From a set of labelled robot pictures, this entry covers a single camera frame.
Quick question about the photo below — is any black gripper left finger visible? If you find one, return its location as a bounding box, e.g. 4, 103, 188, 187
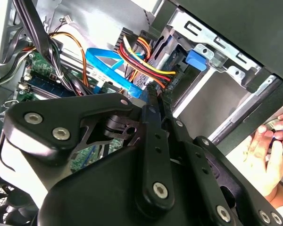
1, 81, 175, 213

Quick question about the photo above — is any blue disk wire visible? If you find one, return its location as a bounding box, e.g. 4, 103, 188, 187
85, 48, 142, 99

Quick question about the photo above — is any person's left hand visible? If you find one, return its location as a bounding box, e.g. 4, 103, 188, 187
246, 125, 283, 196

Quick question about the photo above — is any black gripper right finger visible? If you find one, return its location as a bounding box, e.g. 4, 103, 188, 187
158, 90, 283, 226

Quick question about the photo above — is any hard disk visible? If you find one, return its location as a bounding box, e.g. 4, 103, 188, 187
150, 30, 207, 89

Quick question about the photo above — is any red yellow disk power wire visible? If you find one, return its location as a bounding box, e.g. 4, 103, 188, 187
117, 34, 180, 91

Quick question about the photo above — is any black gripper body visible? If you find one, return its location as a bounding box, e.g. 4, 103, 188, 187
36, 145, 229, 226

